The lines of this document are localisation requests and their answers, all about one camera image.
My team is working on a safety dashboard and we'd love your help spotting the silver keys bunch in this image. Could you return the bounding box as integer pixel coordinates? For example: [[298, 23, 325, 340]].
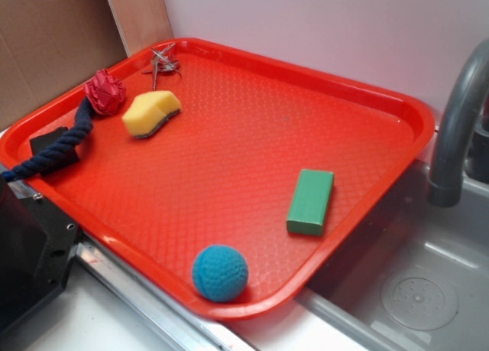
[[141, 42, 182, 91]]

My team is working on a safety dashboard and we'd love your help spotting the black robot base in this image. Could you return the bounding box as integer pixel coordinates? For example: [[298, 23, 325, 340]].
[[1, 179, 79, 337]]

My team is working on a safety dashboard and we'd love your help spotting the red plastic tray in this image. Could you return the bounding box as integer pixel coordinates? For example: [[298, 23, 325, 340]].
[[0, 37, 437, 321]]

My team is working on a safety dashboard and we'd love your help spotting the green rectangular block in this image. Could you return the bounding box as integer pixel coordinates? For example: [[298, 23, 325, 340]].
[[287, 169, 335, 236]]

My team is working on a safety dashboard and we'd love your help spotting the blue crochet ball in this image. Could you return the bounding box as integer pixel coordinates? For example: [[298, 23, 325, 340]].
[[192, 245, 249, 303]]

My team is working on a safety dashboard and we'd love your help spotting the yellow sponge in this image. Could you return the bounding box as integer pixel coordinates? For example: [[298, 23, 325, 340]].
[[121, 91, 182, 138]]

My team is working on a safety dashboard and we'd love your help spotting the wooden board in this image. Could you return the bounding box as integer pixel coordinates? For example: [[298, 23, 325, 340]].
[[108, 0, 173, 56]]

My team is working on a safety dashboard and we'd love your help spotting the grey toy sink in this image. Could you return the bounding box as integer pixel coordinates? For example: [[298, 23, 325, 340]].
[[298, 162, 488, 350]]

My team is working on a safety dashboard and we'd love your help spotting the black cube block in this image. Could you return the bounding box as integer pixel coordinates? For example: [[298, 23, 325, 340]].
[[30, 127, 79, 176]]

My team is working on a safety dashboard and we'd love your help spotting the grey toy faucet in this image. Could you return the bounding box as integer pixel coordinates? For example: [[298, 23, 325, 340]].
[[426, 40, 488, 207]]

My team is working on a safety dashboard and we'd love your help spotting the brown cardboard panel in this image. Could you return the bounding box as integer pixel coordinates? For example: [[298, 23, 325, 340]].
[[1, 0, 126, 129]]

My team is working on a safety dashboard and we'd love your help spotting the red knot blue rope toy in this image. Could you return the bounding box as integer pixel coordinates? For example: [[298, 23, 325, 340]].
[[1, 69, 126, 182]]

